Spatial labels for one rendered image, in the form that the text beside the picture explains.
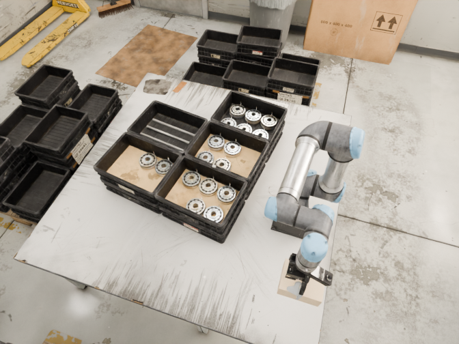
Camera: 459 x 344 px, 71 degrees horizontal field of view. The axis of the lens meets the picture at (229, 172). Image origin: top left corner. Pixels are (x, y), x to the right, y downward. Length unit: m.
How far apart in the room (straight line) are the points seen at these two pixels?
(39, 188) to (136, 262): 1.29
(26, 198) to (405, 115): 3.48
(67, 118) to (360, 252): 2.51
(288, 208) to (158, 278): 0.91
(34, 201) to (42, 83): 1.10
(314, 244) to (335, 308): 1.53
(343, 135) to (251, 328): 0.97
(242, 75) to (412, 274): 2.16
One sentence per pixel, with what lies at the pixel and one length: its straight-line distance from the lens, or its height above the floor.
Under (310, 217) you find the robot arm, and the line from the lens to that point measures 1.05.
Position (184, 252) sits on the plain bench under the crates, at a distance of 1.77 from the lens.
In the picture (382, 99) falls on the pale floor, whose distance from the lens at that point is 3.81.
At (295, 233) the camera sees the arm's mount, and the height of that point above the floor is 0.74.
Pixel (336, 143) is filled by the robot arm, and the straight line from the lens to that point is 1.28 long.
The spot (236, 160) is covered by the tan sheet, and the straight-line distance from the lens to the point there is 1.89.
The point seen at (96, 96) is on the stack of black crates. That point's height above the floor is 0.38.
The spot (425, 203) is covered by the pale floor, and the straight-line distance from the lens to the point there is 3.13.
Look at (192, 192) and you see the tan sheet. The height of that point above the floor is 0.83.
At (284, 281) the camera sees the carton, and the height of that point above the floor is 1.12.
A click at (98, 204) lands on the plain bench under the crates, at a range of 2.03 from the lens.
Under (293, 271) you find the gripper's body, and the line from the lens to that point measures 1.18.
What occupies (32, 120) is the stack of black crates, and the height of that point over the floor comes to 0.38.
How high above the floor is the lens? 2.34
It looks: 55 degrees down
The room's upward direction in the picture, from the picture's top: 1 degrees counter-clockwise
